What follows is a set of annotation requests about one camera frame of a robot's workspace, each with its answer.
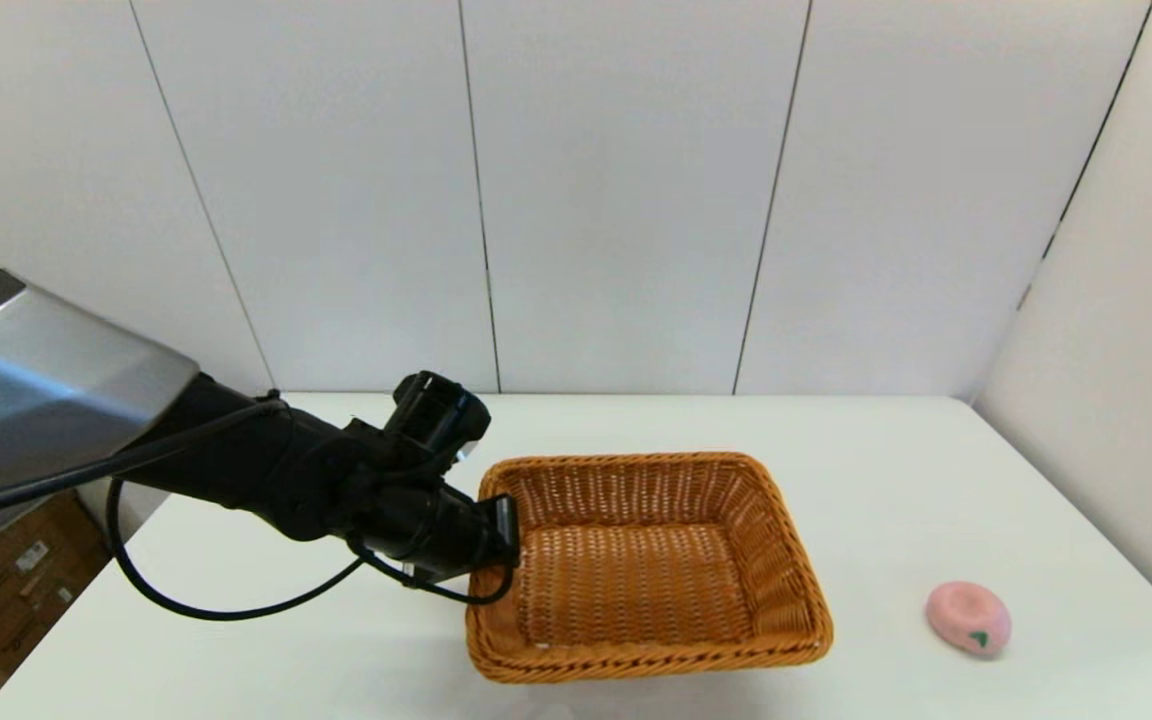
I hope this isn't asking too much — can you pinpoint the orange wicker basket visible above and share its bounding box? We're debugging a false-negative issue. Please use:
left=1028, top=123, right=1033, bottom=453
left=465, top=452, right=834, bottom=684

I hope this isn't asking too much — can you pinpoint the pink toy peach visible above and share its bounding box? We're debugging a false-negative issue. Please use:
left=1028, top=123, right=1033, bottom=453
left=926, top=581, right=1013, bottom=658

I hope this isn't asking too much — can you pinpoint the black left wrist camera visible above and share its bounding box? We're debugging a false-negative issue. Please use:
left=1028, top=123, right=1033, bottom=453
left=383, top=371, right=492, bottom=471

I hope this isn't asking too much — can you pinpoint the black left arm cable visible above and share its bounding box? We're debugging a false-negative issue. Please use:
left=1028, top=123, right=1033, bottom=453
left=0, top=398, right=519, bottom=623

